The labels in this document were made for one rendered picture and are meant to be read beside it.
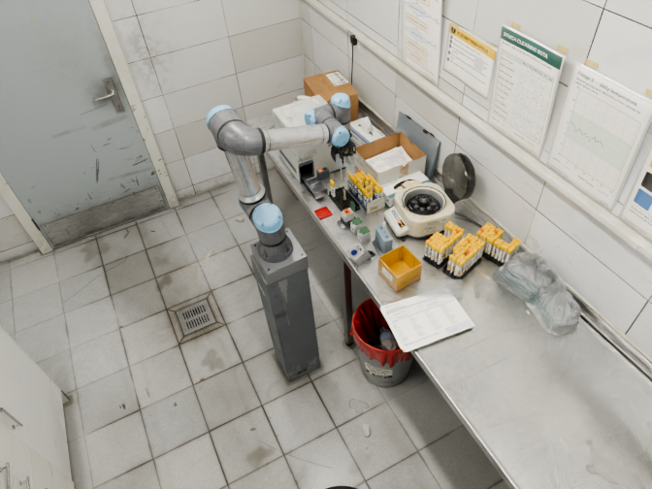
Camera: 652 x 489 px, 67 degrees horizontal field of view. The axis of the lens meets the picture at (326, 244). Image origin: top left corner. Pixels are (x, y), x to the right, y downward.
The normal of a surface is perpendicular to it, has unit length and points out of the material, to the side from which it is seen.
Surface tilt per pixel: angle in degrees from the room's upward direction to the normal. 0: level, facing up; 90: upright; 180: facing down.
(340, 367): 0
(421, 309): 1
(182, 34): 90
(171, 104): 90
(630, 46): 90
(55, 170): 90
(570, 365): 0
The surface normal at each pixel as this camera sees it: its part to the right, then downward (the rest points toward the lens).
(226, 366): -0.06, -0.69
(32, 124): 0.45, 0.63
